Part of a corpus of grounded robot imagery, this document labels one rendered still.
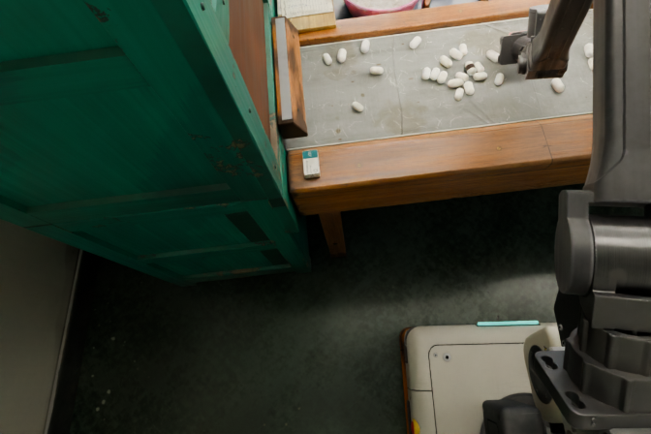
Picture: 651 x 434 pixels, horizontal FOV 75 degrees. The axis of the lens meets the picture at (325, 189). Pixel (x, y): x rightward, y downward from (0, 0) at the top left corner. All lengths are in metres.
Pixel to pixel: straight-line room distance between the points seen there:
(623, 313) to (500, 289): 1.30
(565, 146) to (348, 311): 0.96
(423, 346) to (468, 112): 0.70
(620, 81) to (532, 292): 1.36
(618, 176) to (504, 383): 1.04
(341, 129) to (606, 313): 0.74
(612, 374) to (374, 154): 0.66
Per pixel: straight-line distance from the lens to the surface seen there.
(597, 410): 0.47
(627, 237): 0.44
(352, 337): 1.64
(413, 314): 1.66
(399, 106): 1.07
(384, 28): 1.18
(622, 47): 0.48
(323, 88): 1.10
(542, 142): 1.06
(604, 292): 0.44
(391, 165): 0.96
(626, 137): 0.46
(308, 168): 0.94
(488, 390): 1.41
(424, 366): 1.37
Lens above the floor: 1.64
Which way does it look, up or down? 68 degrees down
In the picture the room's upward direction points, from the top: 12 degrees counter-clockwise
